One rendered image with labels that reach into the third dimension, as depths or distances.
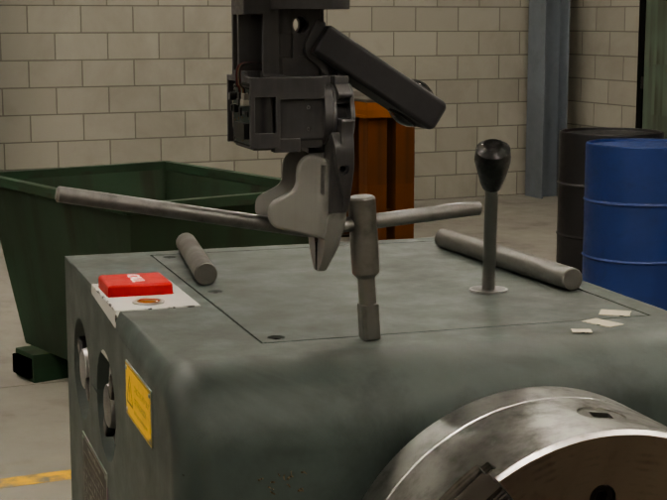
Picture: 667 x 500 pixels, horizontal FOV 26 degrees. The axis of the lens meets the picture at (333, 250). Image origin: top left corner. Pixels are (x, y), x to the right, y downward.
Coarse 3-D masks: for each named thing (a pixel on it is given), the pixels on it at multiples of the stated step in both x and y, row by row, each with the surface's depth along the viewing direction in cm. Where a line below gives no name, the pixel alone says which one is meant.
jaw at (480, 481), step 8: (488, 472) 96; (480, 480) 96; (488, 480) 95; (472, 488) 95; (480, 488) 95; (488, 488) 94; (496, 488) 94; (464, 496) 95; (472, 496) 95; (480, 496) 94; (488, 496) 93; (496, 496) 94; (504, 496) 94
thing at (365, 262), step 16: (352, 208) 112; (368, 208) 112; (368, 224) 112; (352, 240) 112; (368, 240) 112; (352, 256) 113; (368, 256) 112; (352, 272) 113; (368, 272) 113; (368, 288) 113; (368, 304) 114; (368, 320) 114; (368, 336) 114
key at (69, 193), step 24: (72, 192) 105; (96, 192) 106; (168, 216) 107; (192, 216) 108; (216, 216) 108; (240, 216) 109; (264, 216) 110; (384, 216) 113; (408, 216) 113; (432, 216) 114; (456, 216) 115
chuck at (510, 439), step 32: (512, 416) 101; (544, 416) 100; (576, 416) 99; (640, 416) 102; (448, 448) 100; (480, 448) 98; (512, 448) 96; (544, 448) 94; (576, 448) 95; (608, 448) 96; (640, 448) 96; (416, 480) 100; (448, 480) 97; (512, 480) 94; (544, 480) 94; (576, 480) 95; (608, 480) 96; (640, 480) 97
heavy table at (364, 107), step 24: (360, 96) 945; (360, 120) 930; (384, 120) 926; (360, 144) 933; (384, 144) 928; (408, 144) 935; (360, 168) 935; (384, 168) 930; (408, 168) 938; (360, 192) 937; (384, 192) 933; (408, 192) 940
